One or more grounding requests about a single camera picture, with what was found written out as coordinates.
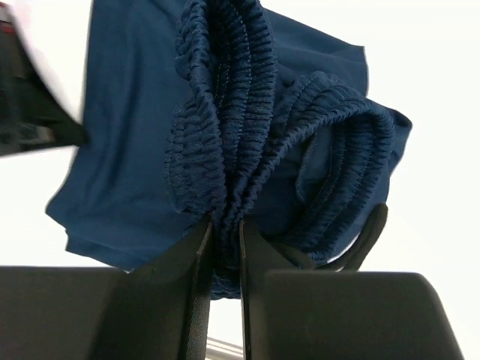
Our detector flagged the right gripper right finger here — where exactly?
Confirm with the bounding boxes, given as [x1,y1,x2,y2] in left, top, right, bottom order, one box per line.
[239,222,463,360]

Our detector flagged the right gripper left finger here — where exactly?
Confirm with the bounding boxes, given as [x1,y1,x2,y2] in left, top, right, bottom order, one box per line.
[1,218,213,360]

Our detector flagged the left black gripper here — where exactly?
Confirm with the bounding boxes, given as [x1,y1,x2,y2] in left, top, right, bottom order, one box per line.
[1,7,87,156]

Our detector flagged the navy blue shorts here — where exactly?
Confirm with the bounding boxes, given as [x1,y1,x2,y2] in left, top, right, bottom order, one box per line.
[46,1,412,299]

